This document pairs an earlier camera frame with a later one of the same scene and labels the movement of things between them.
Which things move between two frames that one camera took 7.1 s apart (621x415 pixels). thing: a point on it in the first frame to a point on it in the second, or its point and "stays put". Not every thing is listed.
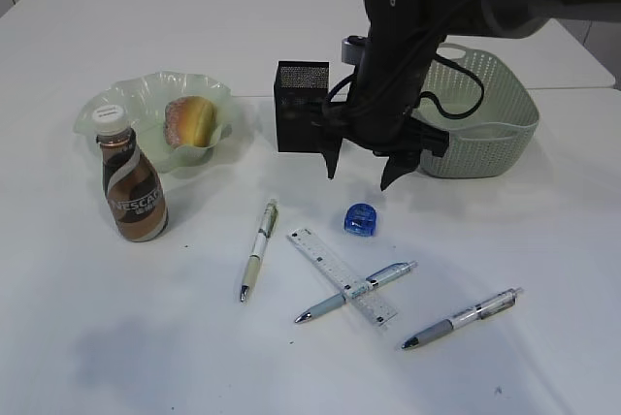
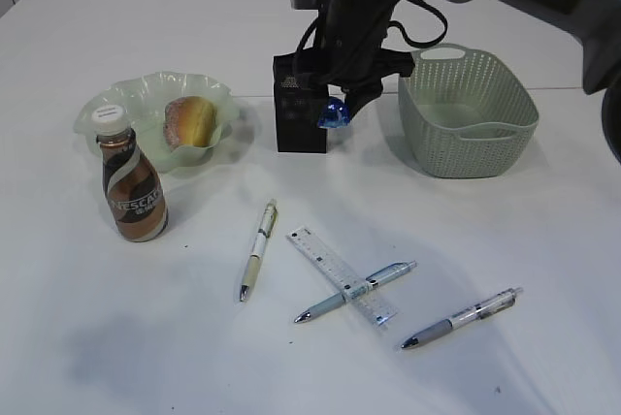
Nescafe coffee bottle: (134, 189) stays put
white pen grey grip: (473, 315) stays put
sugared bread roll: (189, 120) stays put
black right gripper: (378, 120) to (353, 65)
